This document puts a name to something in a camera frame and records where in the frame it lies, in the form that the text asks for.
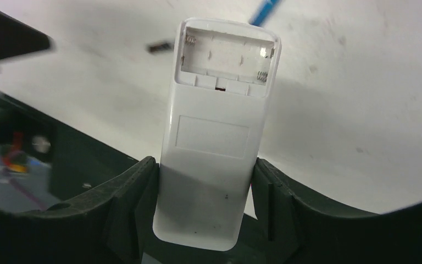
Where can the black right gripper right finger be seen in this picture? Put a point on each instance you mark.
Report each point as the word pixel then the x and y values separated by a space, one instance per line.
pixel 302 225

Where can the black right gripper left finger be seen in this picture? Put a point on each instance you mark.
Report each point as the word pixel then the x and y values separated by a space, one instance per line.
pixel 106 224

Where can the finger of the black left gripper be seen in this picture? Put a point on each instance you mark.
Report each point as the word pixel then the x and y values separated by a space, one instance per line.
pixel 17 38

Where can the black AAA battery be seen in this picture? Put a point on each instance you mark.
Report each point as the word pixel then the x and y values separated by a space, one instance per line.
pixel 164 46

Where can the white air conditioner remote control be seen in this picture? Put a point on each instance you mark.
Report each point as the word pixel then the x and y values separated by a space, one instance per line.
pixel 223 76

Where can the blue AAA battery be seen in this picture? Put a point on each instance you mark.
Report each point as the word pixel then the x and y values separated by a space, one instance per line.
pixel 263 12

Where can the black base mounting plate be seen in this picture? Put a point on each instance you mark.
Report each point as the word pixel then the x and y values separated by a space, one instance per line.
pixel 79 163

